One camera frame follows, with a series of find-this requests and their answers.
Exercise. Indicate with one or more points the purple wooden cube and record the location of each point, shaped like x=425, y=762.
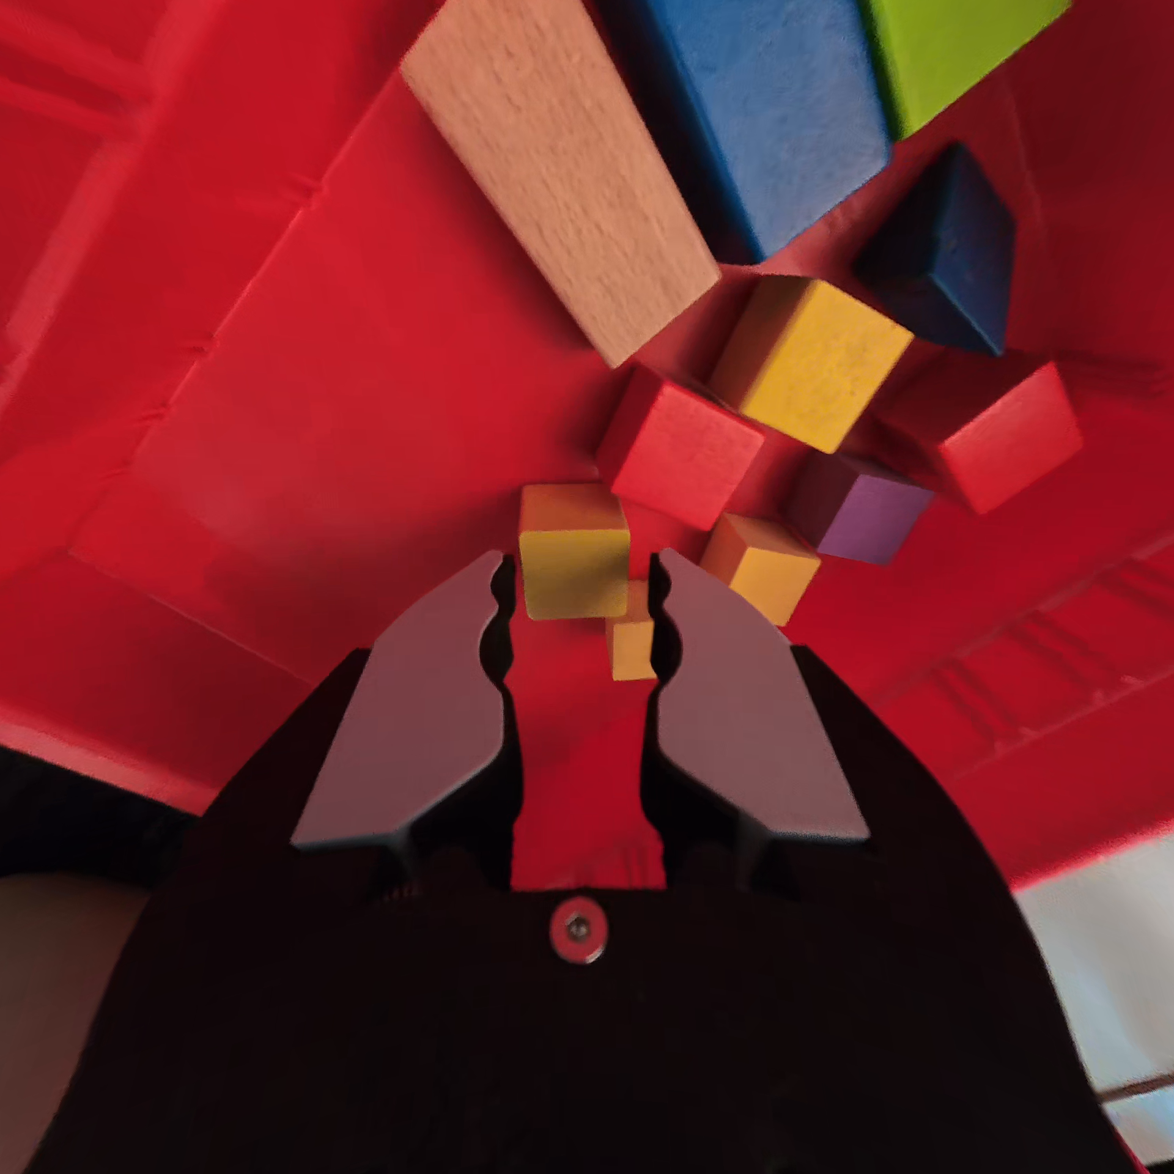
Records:
x=872, y=519

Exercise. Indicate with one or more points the large yellow wooden block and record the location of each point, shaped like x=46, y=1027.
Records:
x=762, y=574

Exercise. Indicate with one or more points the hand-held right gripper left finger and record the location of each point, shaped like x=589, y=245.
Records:
x=404, y=735

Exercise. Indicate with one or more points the tan wooden block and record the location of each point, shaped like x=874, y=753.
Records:
x=570, y=175

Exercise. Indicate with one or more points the blue wooden block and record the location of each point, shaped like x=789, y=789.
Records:
x=780, y=119
x=946, y=257

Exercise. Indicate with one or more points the red wooden cube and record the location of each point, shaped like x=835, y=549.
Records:
x=1000, y=450
x=679, y=455

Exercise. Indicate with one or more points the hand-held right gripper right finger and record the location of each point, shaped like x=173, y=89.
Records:
x=753, y=735

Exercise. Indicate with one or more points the person's right forearm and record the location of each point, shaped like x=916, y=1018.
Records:
x=56, y=1010

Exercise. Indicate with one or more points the green wooden block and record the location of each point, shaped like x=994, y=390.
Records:
x=946, y=56

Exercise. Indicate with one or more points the red plastic bin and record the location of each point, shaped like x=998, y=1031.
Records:
x=321, y=413

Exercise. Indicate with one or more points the small yellow wooden cube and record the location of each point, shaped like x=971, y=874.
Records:
x=631, y=648

